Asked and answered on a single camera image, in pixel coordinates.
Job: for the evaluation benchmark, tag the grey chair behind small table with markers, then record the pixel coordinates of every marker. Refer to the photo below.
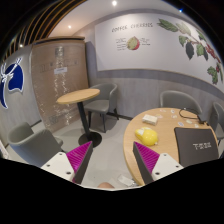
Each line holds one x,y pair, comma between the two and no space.
104,102

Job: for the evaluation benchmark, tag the yellow computer mouse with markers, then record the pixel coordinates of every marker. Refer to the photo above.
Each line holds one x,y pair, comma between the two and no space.
147,136

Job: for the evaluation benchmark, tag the coffee cherries wall poster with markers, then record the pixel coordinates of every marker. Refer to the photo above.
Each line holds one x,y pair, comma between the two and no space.
157,42

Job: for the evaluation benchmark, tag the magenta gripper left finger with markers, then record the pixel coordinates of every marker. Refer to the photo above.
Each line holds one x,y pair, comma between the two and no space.
70,166

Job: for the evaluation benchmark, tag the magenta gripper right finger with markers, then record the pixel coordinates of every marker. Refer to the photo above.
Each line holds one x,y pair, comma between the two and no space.
154,166

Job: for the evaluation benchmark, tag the blue deer wall logo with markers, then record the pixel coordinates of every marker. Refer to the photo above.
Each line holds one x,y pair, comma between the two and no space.
11,79

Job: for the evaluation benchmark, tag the dark grey mouse pad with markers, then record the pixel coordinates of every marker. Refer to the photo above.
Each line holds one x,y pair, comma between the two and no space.
195,146

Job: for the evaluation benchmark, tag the grey armchair front left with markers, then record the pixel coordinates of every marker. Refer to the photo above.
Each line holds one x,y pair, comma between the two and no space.
36,148

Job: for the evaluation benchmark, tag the grey chair far right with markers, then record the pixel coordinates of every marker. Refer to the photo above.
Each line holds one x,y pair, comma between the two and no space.
216,120

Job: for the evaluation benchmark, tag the grey chair behind round table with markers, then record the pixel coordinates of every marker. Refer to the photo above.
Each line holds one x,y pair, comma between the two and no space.
179,100

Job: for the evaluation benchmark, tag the wrapped wooden cabinet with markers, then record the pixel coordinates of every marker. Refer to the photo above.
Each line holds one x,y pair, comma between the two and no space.
58,67

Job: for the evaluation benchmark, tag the white paper on floor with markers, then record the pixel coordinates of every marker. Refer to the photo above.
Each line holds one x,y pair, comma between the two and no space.
126,181

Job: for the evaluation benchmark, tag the small round wooden table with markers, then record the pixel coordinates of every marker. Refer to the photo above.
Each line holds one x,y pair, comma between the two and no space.
79,97

